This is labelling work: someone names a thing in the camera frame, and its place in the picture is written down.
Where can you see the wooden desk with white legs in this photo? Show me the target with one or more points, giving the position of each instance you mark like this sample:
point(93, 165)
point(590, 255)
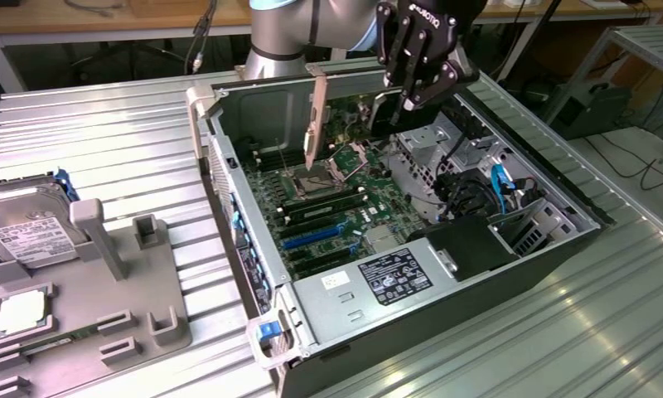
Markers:
point(88, 25)

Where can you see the blue expansion slot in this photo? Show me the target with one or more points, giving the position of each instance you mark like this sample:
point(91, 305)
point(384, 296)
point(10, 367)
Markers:
point(312, 239)

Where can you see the graphics card with metal bracket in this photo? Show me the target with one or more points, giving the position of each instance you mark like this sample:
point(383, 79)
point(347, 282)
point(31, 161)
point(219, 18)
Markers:
point(317, 124)

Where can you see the green motherboard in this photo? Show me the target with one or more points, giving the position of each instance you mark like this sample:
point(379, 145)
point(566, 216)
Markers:
point(376, 199)

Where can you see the silver chipset heatsink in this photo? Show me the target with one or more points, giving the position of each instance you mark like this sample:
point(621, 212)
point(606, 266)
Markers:
point(385, 239)

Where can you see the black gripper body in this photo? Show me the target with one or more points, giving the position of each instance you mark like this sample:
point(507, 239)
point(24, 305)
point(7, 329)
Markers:
point(448, 20)

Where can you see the silver perforated drive cage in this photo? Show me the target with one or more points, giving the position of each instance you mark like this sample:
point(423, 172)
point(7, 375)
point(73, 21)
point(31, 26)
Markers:
point(420, 145)

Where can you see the silver hard disk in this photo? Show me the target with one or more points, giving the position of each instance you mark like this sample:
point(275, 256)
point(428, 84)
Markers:
point(16, 240)

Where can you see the metal socket cover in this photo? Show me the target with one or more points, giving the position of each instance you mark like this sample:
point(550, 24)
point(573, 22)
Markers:
point(349, 159)

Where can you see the black box on floor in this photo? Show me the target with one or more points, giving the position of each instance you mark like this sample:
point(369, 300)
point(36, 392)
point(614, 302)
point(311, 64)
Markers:
point(597, 112)

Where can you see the green RAM stick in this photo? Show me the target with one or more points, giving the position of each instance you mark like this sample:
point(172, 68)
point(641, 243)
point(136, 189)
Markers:
point(60, 342)

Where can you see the metal slat shelf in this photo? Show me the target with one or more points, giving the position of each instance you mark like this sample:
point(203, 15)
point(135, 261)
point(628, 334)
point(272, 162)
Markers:
point(652, 41)

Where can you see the CPU socket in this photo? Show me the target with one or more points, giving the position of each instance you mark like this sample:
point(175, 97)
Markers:
point(317, 184)

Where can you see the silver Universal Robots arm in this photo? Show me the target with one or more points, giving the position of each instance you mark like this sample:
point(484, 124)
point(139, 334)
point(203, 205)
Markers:
point(281, 33)

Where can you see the grey parts rack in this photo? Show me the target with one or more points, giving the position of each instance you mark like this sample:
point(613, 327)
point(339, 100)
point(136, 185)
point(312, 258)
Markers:
point(88, 302)

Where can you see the thin metal locking lever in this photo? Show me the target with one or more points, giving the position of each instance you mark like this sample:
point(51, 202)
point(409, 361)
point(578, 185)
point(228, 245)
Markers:
point(281, 155)

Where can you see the open black PC case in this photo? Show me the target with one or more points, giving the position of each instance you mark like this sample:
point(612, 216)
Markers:
point(476, 298)

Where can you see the silver power supply unit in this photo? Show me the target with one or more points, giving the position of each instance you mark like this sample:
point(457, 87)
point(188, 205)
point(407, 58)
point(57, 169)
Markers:
point(337, 307)

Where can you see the black plastic fan shroud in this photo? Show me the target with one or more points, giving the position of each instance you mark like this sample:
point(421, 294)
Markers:
point(464, 248)

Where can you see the blue case latch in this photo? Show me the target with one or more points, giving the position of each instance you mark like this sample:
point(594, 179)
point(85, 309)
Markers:
point(269, 331)

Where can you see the black RAM stick with label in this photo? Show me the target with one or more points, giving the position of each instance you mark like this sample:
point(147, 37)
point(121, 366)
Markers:
point(320, 209)

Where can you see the silver disk bay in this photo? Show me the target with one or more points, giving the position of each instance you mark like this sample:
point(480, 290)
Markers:
point(530, 232)

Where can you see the blue disk carrier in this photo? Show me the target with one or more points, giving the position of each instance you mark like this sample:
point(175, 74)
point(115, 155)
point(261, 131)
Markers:
point(67, 186)

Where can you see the silver CPU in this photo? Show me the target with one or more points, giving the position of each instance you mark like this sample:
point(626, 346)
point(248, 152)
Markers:
point(22, 311)

